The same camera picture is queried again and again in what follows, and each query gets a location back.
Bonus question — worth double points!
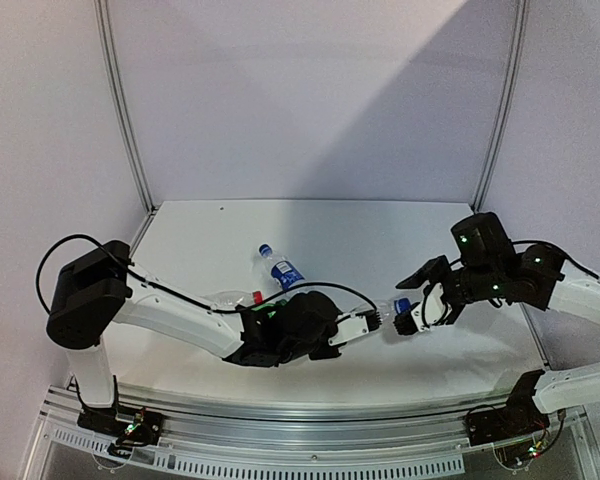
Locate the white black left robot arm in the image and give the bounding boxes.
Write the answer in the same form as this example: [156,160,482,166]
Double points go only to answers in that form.
[43,236,341,434]

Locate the green plastic bottle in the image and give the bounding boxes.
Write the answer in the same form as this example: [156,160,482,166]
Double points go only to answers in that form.
[253,299,288,317]

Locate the left aluminium corner post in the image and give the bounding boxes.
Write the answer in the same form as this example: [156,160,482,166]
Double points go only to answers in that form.
[93,0,157,215]

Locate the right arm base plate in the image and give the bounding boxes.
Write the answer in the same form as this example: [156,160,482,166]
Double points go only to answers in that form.
[464,400,550,446]

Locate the aluminium corner post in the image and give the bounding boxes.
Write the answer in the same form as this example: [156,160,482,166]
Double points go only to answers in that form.
[93,0,157,215]
[470,0,530,212]

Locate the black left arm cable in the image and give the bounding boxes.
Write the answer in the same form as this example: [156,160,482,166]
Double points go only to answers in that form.
[34,233,379,326]

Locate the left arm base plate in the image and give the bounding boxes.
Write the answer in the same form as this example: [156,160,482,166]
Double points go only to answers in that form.
[77,405,165,447]

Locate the clear Pepsi bottle blue label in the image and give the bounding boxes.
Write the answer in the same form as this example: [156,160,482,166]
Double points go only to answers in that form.
[365,299,398,325]

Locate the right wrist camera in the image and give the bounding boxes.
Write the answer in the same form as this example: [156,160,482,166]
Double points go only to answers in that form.
[393,286,434,336]

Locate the aluminium front rail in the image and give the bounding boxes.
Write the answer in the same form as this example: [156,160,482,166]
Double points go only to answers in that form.
[21,386,600,479]

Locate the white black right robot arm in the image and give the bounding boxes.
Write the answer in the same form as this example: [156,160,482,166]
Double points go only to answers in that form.
[394,212,600,445]

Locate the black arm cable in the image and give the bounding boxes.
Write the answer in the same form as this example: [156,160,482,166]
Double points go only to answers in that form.
[34,233,379,326]
[489,239,600,309]

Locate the blue Pepsi bottle cap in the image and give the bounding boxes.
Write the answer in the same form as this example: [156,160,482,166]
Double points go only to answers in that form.
[393,298,411,314]

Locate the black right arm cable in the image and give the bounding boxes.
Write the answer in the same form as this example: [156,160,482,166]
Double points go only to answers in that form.
[489,239,600,309]

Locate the clear bottle small blue label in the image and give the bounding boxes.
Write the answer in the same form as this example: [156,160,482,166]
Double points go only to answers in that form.
[255,244,307,292]

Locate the clear bottle red label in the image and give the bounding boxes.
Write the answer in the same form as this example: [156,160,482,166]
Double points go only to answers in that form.
[203,290,263,310]

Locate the right aluminium corner post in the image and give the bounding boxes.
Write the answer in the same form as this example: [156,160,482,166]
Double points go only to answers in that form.
[470,0,530,212]

